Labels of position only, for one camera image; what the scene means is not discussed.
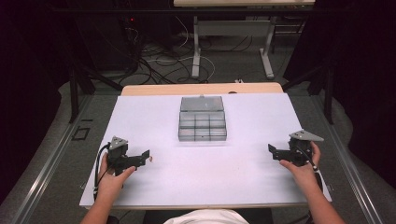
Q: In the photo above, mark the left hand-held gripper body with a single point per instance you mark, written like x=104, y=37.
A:
x=120, y=159

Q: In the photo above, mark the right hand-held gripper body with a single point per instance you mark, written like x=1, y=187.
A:
x=297, y=152

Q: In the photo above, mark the person's right hand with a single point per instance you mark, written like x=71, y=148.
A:
x=300, y=174

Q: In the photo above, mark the person's left hand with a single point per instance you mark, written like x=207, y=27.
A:
x=110, y=183

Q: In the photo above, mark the white table sheet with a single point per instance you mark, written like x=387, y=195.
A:
x=202, y=174

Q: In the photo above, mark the clear plastic compartment box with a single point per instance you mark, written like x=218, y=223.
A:
x=202, y=119

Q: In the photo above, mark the black metal stand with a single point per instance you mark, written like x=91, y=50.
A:
x=74, y=90
x=327, y=90

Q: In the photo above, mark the person's white shirt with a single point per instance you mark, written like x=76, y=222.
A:
x=207, y=217

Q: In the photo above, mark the white metal-legged desk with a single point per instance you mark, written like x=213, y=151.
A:
x=236, y=28

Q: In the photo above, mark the metal floor rail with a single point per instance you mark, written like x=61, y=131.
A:
x=348, y=168
x=46, y=168

